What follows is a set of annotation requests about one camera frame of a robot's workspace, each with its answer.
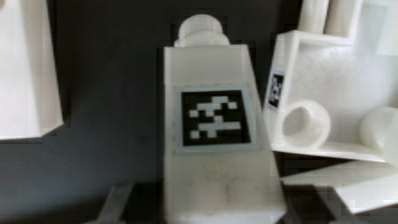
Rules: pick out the white front fence rail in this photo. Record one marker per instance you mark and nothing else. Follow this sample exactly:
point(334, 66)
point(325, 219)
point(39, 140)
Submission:
point(363, 180)

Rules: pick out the white chair seat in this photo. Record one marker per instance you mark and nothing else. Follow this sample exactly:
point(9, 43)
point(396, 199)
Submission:
point(331, 104)

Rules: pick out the white chair back frame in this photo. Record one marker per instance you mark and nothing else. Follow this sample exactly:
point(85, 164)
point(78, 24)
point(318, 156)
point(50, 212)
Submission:
point(30, 113)

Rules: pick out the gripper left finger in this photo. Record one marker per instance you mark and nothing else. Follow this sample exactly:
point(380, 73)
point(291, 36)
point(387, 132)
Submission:
point(112, 209)

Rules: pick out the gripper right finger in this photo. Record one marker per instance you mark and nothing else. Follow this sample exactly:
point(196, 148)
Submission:
point(315, 206)

